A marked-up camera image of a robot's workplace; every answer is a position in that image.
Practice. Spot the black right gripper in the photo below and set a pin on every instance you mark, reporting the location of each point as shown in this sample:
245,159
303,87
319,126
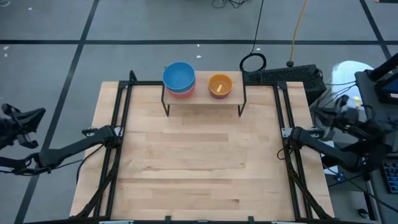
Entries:
346,119

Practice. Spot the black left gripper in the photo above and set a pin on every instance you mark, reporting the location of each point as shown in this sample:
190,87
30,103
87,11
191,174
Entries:
11,132

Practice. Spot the translucent yellow bowl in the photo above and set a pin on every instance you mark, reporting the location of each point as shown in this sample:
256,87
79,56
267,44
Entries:
225,82

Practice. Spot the orange-red opaque bowl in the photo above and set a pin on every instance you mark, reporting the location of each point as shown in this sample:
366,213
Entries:
183,94

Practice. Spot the blue opaque bowl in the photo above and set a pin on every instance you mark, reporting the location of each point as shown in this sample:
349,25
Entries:
178,76

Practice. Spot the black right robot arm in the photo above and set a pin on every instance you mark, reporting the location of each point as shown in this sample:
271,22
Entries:
326,149

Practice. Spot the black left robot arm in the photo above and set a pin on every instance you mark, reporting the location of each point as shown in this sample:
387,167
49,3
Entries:
71,149

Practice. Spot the black metal shelf leg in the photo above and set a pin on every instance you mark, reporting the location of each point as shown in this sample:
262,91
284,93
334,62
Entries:
242,109
165,109

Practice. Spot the grey equipment cart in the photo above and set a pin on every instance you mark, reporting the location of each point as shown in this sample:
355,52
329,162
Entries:
368,90

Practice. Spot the white round stool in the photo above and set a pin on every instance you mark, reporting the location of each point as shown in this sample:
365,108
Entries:
348,74

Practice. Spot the small blue connector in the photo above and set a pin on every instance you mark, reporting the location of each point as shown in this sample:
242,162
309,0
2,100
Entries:
339,179

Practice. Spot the black perforated box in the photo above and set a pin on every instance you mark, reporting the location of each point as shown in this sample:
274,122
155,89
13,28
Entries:
280,76

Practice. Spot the dark laptop on cart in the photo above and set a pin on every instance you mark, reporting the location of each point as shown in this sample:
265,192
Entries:
388,90

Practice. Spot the black pole on cart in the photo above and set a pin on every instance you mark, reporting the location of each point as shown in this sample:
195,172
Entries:
385,65

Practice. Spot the keyboard with coloured keys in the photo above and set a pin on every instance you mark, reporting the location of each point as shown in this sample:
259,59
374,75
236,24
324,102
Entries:
391,177

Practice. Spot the black aluminium table frame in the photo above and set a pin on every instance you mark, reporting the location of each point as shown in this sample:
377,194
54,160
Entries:
110,202

